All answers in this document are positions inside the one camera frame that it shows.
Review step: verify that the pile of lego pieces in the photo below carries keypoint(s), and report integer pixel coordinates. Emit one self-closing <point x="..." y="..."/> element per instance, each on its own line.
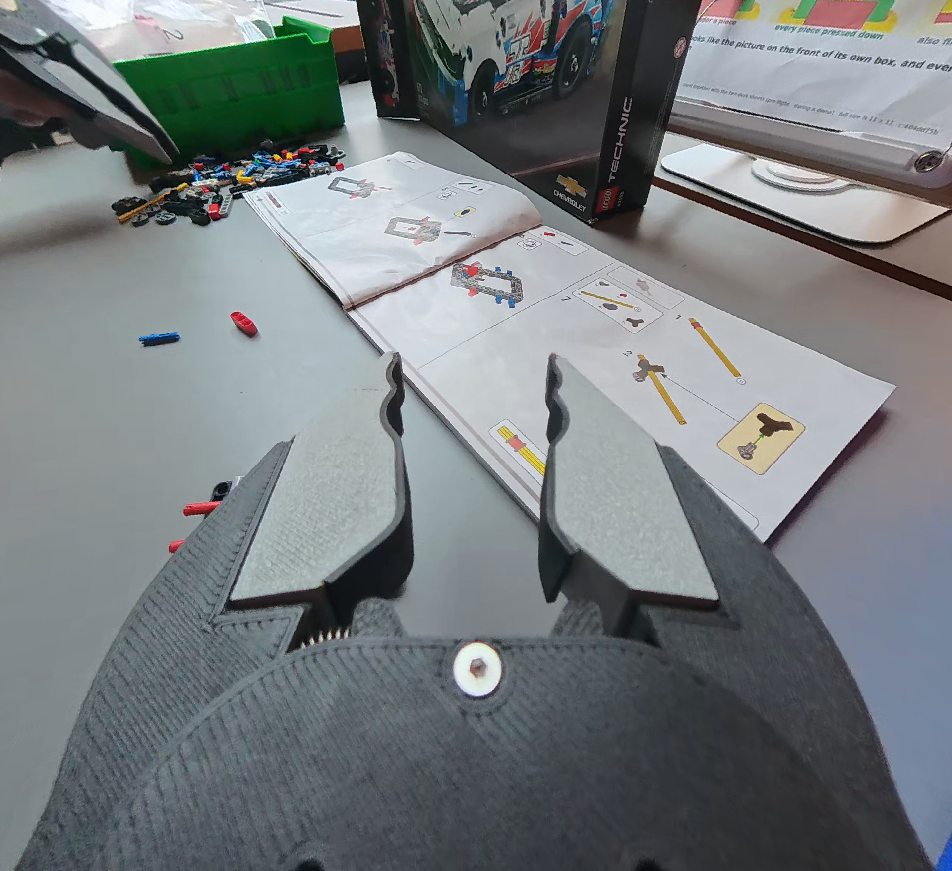
<point x="223" y="183"/>

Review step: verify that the printed instruction sheet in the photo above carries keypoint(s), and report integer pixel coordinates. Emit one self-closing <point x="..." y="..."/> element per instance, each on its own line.
<point x="818" y="31"/>

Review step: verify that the white round pad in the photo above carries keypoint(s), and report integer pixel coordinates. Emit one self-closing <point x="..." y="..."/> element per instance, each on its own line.
<point x="855" y="209"/>

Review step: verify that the blue lego pin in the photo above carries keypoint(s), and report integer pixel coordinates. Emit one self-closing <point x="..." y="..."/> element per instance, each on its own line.
<point x="159" y="338"/>

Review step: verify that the green plastic bin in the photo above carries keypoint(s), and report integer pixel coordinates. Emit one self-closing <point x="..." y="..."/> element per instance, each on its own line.
<point x="223" y="98"/>

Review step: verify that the black lego frame assembly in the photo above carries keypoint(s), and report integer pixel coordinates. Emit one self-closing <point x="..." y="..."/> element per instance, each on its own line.
<point x="201" y="509"/>

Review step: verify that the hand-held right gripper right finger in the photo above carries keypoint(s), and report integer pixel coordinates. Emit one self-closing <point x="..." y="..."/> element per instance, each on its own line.
<point x="632" y="514"/>

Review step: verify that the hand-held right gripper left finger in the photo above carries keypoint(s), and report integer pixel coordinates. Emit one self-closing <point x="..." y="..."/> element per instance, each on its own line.
<point x="327" y="506"/>

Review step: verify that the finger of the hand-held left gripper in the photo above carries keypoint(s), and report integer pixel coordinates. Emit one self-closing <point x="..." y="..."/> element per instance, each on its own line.
<point x="59" y="109"/>
<point x="111" y="94"/>

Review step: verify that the lego instruction booklet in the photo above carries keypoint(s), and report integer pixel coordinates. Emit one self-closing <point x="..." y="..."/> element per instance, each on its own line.
<point x="461" y="335"/>

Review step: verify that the black lego car box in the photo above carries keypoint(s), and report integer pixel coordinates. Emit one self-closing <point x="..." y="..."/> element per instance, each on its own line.
<point x="520" y="120"/>

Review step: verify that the thin red three-hole lego beam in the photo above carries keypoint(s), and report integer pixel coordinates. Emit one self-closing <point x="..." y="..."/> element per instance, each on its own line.
<point x="244" y="323"/>

